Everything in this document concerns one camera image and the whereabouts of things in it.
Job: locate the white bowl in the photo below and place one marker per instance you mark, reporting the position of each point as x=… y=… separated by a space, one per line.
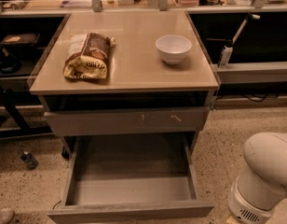
x=173 y=49

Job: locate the brown chip bag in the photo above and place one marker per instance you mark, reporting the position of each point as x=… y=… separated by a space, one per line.
x=88 y=56

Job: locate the small blue can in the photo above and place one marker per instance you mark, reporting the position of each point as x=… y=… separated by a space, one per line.
x=29 y=159

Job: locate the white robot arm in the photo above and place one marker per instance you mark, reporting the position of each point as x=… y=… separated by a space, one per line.
x=262 y=185

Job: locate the white bottle with rod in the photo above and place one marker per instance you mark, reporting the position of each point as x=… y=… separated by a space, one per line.
x=228 y=47

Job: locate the black desk lamp base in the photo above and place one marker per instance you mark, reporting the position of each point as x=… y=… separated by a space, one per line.
x=10 y=64

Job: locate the white shoe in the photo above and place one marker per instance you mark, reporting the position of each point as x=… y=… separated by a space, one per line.
x=6 y=215

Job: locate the grey top drawer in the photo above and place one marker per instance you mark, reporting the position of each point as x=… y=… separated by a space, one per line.
x=119 y=121

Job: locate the grey drawer cabinet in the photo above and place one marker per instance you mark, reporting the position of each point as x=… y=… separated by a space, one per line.
x=137 y=78

